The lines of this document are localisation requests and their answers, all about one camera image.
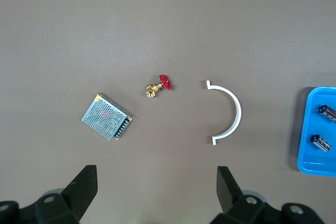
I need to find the brass valve red handle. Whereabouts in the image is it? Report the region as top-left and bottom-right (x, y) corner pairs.
(145, 74), (173, 98)

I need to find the white half-round pipe clamp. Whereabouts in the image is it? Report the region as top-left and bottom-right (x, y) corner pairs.
(203, 79), (242, 146)

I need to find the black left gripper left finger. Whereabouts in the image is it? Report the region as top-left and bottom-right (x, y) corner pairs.
(0, 165), (98, 224)

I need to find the metal mesh power supply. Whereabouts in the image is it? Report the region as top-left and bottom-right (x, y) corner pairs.
(81, 92), (134, 141)

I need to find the blue plastic tray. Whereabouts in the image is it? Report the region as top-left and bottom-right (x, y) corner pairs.
(297, 86), (336, 177)

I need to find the brown electrolytic capacitor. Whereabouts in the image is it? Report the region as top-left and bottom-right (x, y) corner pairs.
(317, 104), (336, 124)

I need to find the black electrolytic capacitor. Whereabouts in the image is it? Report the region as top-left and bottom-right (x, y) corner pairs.
(310, 134), (333, 153)

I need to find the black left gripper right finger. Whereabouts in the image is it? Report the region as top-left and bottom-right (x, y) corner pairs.
(209, 165), (327, 224)

